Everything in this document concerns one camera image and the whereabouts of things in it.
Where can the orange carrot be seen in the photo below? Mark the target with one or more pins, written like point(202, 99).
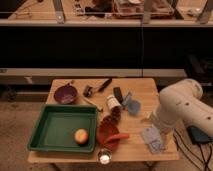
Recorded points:
point(116, 137)

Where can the brown pine cone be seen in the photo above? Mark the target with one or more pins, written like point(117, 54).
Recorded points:
point(113, 118)

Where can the background workbench shelf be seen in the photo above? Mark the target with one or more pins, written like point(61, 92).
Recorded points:
point(107, 13)

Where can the red yellow apple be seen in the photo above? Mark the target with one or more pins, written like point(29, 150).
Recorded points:
point(81, 136)

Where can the black rectangular block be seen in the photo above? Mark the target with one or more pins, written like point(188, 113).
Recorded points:
point(118, 94)

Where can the red bowl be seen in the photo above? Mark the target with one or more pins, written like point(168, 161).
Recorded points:
point(103, 132)

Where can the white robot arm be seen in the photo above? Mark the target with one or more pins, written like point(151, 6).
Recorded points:
point(182, 100)

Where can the grey blue towel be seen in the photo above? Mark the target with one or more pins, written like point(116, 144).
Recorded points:
point(152, 139)

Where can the wooden stick tool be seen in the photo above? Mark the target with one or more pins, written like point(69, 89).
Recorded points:
point(100, 109)

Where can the black handled brush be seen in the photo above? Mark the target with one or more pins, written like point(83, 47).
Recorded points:
point(89, 90)

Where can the black foot pedal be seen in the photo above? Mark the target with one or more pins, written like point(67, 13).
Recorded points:
point(197, 136)

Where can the purple bowl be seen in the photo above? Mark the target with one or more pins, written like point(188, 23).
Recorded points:
point(65, 94)

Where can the wooden table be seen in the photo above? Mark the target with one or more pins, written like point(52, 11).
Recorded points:
point(132, 153)

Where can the green plastic tray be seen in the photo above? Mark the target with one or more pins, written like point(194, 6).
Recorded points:
point(55, 128)

